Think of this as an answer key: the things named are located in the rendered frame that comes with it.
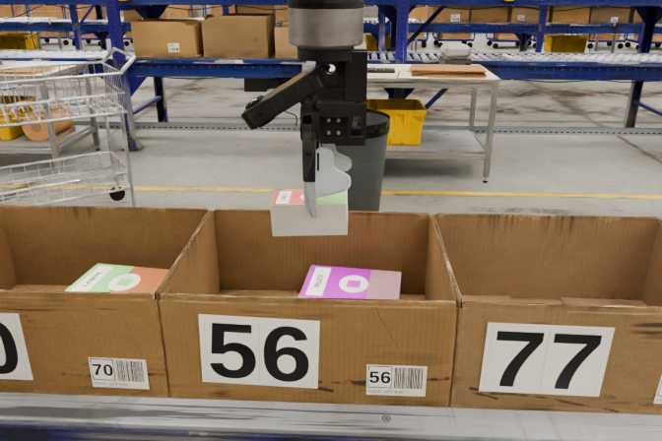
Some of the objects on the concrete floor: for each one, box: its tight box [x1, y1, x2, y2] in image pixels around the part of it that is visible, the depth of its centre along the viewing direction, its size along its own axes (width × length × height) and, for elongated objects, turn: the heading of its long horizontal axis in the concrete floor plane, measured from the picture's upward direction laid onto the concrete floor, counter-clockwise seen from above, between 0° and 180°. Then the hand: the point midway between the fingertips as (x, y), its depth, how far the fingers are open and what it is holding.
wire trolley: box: [0, 47, 136, 207], centre depth 329 cm, size 107×56×103 cm, turn 122°
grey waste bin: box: [320, 109, 390, 212], centre depth 357 cm, size 50×50×64 cm
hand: (310, 199), depth 75 cm, fingers open, 6 cm apart
